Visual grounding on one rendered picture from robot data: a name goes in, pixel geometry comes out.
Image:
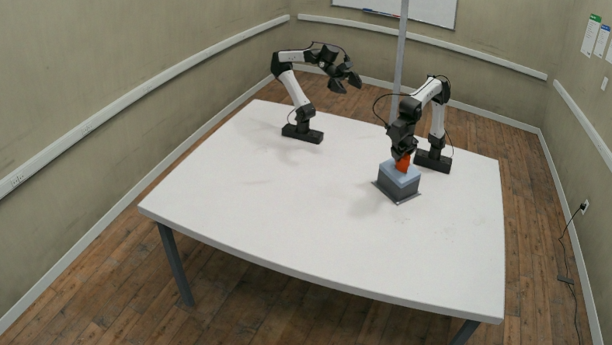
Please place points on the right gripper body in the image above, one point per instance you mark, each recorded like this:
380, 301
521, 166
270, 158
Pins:
334, 84

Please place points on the orange peg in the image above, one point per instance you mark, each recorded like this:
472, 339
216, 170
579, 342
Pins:
403, 164

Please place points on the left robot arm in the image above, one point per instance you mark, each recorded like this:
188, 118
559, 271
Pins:
410, 111

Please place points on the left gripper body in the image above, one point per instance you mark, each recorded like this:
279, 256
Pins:
406, 144

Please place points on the grey vertical pole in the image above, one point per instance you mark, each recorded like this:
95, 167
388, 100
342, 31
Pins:
399, 60

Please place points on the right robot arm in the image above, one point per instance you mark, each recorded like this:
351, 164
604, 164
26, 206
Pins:
304, 109

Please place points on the light blue flat plate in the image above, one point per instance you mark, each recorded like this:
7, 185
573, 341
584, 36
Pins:
388, 168

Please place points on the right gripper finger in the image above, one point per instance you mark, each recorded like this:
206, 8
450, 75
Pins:
356, 82
341, 89

